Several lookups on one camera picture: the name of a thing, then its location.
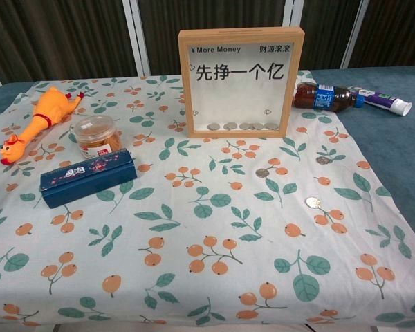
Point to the purple and white toothpaste tube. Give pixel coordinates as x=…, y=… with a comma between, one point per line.
x=384, y=100

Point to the dark pleated curtain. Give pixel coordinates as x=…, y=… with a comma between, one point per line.
x=55, y=38
x=394, y=31
x=228, y=14

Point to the orange rubber chicken toy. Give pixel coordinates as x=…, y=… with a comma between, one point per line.
x=48, y=114

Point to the fruit and leaf print tablecloth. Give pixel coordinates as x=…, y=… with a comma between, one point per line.
x=193, y=242

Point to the dark blue rectangular box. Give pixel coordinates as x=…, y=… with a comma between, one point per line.
x=90, y=183

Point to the clear plastic snack jar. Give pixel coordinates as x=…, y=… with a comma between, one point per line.
x=97, y=138

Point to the cola bottle with blue label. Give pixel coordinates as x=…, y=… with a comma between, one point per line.
x=323, y=97

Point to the wooden frame money box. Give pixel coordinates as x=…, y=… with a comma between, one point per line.
x=238, y=100

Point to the silver coin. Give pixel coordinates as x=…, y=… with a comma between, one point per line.
x=270, y=126
x=322, y=160
x=312, y=202
x=261, y=172
x=244, y=126
x=230, y=126
x=213, y=127
x=257, y=126

